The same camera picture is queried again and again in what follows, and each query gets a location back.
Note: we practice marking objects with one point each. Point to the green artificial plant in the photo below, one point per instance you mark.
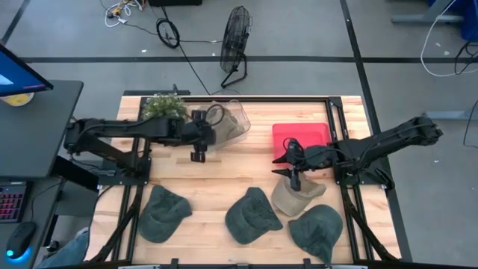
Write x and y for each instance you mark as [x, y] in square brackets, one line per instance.
[164, 106]

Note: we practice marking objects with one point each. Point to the blue object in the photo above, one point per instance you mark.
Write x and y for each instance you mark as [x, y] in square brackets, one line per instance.
[467, 18]

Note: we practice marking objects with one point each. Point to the tan cap in clear container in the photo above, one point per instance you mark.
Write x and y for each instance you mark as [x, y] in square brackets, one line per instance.
[228, 127]

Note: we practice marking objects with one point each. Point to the red plastic bin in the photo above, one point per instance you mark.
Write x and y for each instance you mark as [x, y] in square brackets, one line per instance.
[298, 136]

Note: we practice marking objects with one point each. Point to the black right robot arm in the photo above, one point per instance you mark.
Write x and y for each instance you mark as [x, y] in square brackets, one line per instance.
[388, 143]

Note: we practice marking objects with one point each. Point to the keyboard with pink backlight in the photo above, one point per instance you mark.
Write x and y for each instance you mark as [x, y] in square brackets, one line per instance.
[11, 203]

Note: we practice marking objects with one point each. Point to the grey desk foot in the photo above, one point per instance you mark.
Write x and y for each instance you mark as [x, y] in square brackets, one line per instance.
[425, 18]

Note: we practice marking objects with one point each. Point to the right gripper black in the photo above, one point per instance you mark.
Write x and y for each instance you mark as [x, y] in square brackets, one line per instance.
[317, 155]

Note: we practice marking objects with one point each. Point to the clear plastic container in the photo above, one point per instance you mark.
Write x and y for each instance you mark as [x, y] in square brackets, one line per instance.
[239, 119]

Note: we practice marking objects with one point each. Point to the black box on floor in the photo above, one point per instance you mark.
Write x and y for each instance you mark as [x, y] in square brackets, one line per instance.
[174, 2]

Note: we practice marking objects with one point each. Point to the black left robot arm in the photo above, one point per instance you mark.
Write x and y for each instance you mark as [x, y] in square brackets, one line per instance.
[123, 129]

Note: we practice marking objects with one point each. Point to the black floor fan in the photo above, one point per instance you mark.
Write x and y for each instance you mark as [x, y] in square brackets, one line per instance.
[235, 37]

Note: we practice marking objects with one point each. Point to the dark green baseball cap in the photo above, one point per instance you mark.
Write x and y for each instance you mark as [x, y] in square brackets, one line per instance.
[317, 229]
[164, 214]
[250, 218]

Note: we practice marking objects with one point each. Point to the black computer mouse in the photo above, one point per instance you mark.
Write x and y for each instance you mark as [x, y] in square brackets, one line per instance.
[20, 239]

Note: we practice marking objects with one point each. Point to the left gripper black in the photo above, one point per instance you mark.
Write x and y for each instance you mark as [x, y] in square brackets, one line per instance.
[203, 134]

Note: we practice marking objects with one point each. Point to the black desk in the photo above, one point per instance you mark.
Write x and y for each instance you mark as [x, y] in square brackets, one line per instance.
[33, 138]

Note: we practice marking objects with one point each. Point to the computer monitor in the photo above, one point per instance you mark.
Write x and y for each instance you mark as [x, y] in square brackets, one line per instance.
[16, 74]

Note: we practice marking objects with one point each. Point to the yellow round plate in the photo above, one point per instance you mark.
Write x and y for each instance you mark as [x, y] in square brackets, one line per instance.
[16, 99]

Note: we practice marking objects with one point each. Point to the person's leg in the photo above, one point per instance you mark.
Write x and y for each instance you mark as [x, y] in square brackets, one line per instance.
[65, 252]

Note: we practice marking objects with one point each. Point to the tan baseball cap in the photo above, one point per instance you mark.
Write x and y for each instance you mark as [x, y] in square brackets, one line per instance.
[295, 200]

